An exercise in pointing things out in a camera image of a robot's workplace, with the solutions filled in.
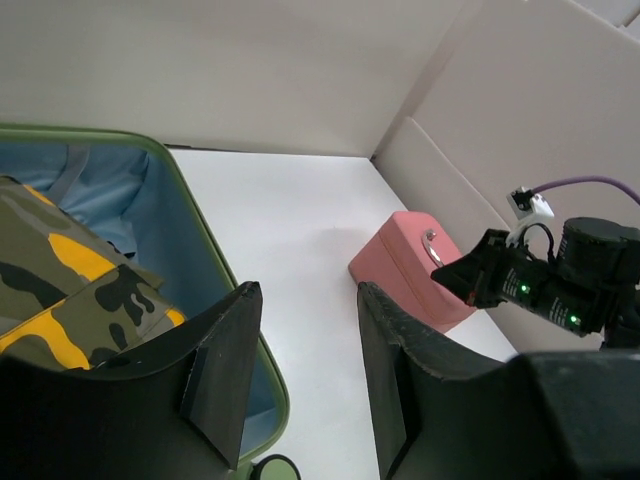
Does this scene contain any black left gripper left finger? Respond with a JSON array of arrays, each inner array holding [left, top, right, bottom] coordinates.
[[1, 282, 262, 479]]

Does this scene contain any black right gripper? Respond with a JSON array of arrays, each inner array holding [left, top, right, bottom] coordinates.
[[431, 229, 608, 336]]

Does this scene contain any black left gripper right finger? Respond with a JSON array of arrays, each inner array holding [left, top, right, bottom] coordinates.
[[357, 282, 639, 479]]

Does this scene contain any pink jewelry box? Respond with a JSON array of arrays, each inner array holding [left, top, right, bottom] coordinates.
[[348, 211, 475, 333]]

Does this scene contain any camouflage clothing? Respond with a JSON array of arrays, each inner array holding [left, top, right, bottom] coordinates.
[[1, 176, 186, 371]]

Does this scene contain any green hard-shell suitcase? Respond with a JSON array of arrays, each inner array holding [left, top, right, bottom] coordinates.
[[1, 126, 299, 479]]

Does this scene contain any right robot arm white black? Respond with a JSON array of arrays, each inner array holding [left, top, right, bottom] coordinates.
[[431, 217, 639, 349]]

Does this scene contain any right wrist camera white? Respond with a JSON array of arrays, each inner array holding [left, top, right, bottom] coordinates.
[[506, 187, 555, 238]]

